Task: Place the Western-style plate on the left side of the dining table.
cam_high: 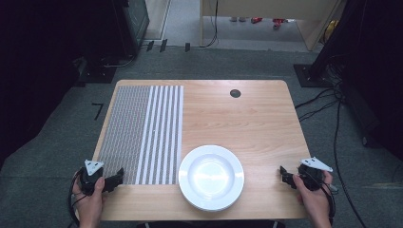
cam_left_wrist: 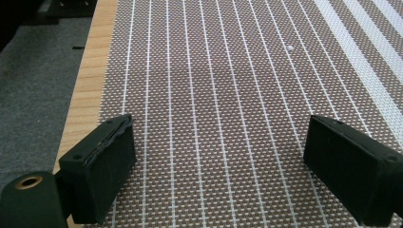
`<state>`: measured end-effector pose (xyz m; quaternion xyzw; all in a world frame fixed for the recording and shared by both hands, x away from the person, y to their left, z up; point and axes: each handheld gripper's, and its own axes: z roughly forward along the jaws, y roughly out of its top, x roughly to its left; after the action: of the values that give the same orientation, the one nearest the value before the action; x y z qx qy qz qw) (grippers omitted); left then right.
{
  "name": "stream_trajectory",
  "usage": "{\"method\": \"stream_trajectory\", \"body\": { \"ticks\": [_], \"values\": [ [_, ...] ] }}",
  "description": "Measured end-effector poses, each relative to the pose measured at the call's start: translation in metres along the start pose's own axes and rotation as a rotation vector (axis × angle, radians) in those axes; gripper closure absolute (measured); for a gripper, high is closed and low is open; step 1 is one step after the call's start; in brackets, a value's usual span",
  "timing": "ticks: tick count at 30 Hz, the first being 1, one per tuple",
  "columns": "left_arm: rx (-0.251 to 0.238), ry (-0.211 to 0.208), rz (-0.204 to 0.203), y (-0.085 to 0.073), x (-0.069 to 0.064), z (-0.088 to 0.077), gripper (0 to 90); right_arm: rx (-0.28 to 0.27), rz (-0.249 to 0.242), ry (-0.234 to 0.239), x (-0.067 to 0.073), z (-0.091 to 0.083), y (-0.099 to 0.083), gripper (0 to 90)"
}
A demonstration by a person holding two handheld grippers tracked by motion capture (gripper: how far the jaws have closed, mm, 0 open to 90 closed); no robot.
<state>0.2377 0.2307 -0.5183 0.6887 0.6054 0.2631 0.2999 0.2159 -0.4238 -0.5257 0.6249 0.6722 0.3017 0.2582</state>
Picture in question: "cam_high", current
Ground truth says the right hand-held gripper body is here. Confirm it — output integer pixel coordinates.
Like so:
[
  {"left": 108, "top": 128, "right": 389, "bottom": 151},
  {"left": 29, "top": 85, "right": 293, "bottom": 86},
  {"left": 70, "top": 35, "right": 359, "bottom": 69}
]
[{"left": 297, "top": 157, "right": 335, "bottom": 192}]

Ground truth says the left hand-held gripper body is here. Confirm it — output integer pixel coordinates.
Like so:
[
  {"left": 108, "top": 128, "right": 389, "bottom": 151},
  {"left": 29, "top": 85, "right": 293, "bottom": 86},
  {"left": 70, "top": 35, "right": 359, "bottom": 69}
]
[{"left": 78, "top": 160, "right": 106, "bottom": 196}]

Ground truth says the person's left hand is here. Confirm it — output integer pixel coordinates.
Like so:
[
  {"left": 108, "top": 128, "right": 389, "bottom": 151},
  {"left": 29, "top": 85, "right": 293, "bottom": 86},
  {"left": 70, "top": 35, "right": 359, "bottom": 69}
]
[{"left": 71, "top": 170, "right": 106, "bottom": 222}]

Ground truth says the person's right hand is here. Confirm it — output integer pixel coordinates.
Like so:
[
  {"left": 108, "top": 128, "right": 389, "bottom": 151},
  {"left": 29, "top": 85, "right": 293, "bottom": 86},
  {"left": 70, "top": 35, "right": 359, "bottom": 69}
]
[{"left": 291, "top": 170, "right": 335, "bottom": 222}]

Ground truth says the grey white striped placemat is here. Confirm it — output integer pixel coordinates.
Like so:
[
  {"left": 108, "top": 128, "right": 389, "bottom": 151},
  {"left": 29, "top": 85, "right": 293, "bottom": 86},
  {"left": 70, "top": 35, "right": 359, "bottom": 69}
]
[{"left": 96, "top": 85, "right": 185, "bottom": 186}]

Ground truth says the white round plate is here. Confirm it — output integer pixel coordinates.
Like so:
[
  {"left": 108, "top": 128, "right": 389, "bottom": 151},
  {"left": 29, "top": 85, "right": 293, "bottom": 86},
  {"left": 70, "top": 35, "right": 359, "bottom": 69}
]
[{"left": 178, "top": 144, "right": 245, "bottom": 213}]

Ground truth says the dark flat stand base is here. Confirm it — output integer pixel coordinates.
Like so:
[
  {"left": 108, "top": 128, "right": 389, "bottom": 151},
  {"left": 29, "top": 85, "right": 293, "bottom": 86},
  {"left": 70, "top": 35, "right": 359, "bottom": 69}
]
[{"left": 74, "top": 55, "right": 118, "bottom": 87}]

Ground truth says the yellow object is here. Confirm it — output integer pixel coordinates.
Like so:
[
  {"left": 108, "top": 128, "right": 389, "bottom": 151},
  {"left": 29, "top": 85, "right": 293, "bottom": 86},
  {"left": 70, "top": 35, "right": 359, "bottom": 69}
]
[{"left": 323, "top": 19, "right": 339, "bottom": 44}]

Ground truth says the black monitor on stand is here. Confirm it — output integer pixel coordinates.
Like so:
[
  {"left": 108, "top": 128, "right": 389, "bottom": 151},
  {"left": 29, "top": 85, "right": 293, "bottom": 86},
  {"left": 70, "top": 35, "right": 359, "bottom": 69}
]
[{"left": 110, "top": 0, "right": 150, "bottom": 59}]

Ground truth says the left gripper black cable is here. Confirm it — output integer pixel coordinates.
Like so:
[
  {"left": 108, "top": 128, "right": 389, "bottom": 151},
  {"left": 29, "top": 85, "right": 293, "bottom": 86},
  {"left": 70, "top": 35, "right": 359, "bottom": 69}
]
[{"left": 67, "top": 170, "right": 87, "bottom": 228}]

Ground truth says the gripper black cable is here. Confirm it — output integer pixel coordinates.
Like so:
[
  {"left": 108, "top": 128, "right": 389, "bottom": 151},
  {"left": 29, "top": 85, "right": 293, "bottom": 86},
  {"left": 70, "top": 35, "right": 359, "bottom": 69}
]
[
  {"left": 317, "top": 172, "right": 339, "bottom": 226},
  {"left": 67, "top": 170, "right": 87, "bottom": 228}
]

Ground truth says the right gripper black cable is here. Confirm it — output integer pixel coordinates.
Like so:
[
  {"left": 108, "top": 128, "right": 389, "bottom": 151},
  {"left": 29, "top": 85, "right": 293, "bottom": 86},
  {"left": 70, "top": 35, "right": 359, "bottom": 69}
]
[{"left": 317, "top": 172, "right": 339, "bottom": 226}]

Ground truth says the black floor cable bundle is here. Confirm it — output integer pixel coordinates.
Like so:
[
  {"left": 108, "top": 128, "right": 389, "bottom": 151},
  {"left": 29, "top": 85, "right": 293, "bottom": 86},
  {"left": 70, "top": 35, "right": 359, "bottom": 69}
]
[{"left": 294, "top": 53, "right": 346, "bottom": 124}]

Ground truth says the black stand base plate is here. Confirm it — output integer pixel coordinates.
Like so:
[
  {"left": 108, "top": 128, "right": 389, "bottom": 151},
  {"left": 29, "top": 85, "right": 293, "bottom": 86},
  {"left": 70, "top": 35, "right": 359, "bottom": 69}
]
[{"left": 293, "top": 63, "right": 336, "bottom": 88}]

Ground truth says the red handled tool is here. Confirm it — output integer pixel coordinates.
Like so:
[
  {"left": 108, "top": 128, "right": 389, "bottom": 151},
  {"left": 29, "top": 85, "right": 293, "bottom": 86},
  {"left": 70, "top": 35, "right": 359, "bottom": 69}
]
[{"left": 271, "top": 17, "right": 289, "bottom": 30}]

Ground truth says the black hanging cable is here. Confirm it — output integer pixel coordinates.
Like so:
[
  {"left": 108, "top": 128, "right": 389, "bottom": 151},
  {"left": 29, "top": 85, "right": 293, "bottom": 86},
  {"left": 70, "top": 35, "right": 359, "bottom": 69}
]
[{"left": 199, "top": 0, "right": 221, "bottom": 49}]

